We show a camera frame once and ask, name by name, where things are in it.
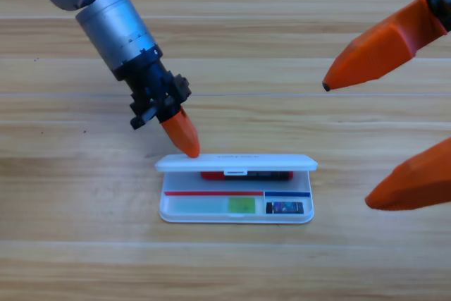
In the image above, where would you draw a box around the red and black marker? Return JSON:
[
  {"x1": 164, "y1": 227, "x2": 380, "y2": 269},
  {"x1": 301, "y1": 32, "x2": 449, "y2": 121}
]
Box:
[{"x1": 200, "y1": 170, "x2": 295, "y2": 182}]

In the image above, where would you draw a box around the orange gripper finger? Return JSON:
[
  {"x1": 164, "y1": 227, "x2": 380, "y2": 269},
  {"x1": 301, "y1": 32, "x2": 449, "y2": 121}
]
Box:
[{"x1": 364, "y1": 137, "x2": 451, "y2": 212}]

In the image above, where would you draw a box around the white Unitree pencil case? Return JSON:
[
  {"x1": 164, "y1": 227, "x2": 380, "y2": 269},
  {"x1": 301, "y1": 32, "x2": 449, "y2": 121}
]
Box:
[{"x1": 154, "y1": 154, "x2": 319, "y2": 224}]

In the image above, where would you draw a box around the small black eraser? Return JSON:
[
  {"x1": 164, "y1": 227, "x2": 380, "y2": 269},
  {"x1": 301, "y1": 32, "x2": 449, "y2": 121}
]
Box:
[{"x1": 265, "y1": 201, "x2": 305, "y2": 215}]

